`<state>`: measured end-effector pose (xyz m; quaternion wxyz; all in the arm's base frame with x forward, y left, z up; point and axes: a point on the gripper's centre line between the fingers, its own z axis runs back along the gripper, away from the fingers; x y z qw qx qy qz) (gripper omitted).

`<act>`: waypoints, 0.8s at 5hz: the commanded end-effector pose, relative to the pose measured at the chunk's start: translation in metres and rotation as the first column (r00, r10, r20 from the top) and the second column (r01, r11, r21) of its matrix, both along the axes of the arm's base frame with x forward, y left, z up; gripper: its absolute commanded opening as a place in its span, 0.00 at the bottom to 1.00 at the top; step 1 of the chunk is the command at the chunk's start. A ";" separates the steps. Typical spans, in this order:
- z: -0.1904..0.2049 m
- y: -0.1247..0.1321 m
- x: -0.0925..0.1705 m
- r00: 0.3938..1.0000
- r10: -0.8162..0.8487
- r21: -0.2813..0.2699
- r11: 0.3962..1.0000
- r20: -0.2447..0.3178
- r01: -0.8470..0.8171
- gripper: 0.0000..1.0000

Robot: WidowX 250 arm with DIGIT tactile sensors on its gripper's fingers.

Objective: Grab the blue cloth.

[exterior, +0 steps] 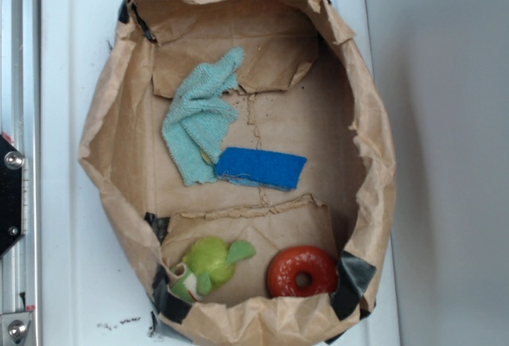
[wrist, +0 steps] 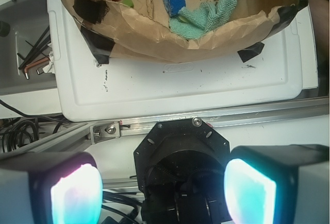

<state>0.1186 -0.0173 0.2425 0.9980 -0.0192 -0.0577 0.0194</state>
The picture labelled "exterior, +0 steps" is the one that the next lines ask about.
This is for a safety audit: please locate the light teal terry cloth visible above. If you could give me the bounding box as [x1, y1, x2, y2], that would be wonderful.
[161, 47, 245, 186]

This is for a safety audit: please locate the blue felt cloth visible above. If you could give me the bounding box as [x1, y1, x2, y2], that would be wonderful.
[215, 147, 307, 191]

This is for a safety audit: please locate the brown paper bag tray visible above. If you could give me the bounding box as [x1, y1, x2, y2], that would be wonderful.
[79, 0, 395, 345]

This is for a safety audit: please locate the green plush turtle toy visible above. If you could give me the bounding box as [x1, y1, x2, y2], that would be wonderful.
[169, 236, 257, 304]

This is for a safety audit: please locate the red ring donut toy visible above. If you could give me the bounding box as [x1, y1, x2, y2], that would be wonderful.
[266, 245, 339, 297]

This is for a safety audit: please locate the black mounting bracket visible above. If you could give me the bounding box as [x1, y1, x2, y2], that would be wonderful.
[0, 133, 25, 258]

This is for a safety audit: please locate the aluminium frame rail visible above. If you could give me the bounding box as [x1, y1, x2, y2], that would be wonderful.
[1, 0, 41, 345]

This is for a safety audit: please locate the silver corner bracket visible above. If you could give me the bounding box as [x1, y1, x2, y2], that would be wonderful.
[0, 312, 34, 346]

